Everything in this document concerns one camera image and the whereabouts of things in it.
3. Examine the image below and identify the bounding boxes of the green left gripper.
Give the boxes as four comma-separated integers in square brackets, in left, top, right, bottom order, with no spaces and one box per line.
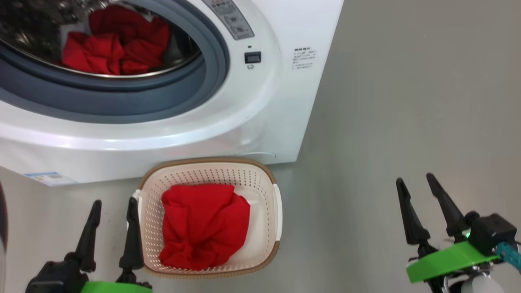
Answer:
[65,197,153,293]

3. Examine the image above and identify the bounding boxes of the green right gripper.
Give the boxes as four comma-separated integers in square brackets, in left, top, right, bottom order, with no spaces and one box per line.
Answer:
[396,173,500,293]

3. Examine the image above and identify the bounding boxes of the plain red garment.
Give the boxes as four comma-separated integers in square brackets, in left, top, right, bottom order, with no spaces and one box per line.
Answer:
[159,184,251,271]

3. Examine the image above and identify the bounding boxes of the red and white garment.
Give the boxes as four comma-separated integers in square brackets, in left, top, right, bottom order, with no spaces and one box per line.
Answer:
[61,4,171,76]

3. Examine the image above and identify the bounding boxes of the grey rubber door seal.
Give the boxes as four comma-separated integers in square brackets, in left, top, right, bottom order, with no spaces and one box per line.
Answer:
[0,0,230,124]

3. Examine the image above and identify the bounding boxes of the cream laundry basket brown rim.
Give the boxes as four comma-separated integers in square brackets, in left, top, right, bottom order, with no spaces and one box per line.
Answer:
[127,157,283,279]

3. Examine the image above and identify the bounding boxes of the white washing machine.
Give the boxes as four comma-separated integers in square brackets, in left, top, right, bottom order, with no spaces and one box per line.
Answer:
[0,0,344,186]

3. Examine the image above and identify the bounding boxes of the steel washing drum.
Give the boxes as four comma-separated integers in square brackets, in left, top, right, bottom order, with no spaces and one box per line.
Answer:
[0,0,202,78]

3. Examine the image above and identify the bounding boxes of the blue energy label sticker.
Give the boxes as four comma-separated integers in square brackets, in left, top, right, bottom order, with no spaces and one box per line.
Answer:
[24,172,78,186]

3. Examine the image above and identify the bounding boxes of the round filter cover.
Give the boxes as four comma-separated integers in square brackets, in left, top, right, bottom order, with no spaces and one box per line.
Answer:
[238,151,277,163]

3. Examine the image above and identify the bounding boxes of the printed text sticker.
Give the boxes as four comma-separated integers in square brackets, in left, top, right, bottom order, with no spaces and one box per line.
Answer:
[291,47,317,70]

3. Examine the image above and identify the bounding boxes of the grey warning label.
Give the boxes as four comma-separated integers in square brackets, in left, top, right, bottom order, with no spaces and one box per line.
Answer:
[202,0,255,40]

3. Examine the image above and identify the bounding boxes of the teal cable connector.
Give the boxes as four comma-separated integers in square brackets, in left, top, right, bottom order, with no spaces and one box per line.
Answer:
[497,241,521,269]

